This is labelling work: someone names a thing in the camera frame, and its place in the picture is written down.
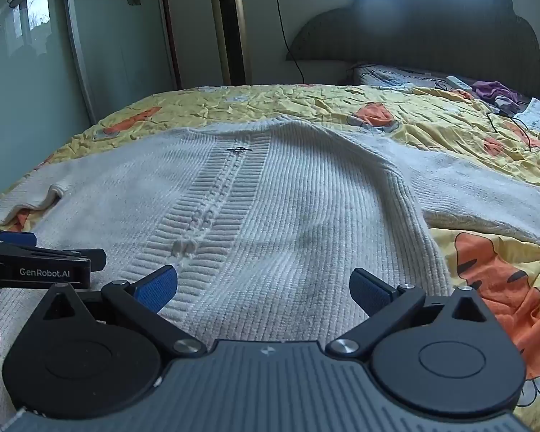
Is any gold tower air conditioner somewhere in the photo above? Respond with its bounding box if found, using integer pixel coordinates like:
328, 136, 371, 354
208, 0, 253, 87

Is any wardrobe with flower decals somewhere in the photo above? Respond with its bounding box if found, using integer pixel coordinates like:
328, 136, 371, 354
0, 0, 181, 219

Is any white remote control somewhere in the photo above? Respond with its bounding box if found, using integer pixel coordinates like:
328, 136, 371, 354
445, 75, 474, 92

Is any white knit sweater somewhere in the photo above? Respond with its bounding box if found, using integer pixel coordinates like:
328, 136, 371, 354
0, 114, 540, 420

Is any grey padded headboard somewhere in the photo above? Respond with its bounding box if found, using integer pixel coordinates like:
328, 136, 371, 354
285, 0, 540, 113

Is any black power cable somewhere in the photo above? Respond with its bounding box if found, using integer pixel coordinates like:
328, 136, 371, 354
274, 0, 307, 84

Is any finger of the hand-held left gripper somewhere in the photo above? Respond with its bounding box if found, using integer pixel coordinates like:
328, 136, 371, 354
0, 229, 37, 248
0, 239, 107, 271

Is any purple cloth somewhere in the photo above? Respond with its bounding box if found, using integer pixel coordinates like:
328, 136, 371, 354
472, 80, 521, 105

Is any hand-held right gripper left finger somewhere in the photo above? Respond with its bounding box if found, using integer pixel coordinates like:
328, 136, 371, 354
27, 265, 208, 358

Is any yellow printed quilt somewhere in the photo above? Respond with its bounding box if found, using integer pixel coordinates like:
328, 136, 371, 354
0, 83, 540, 432

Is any thin black cable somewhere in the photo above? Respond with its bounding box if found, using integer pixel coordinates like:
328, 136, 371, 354
486, 107, 540, 152

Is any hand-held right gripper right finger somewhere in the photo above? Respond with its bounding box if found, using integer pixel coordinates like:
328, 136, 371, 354
326, 267, 500, 356

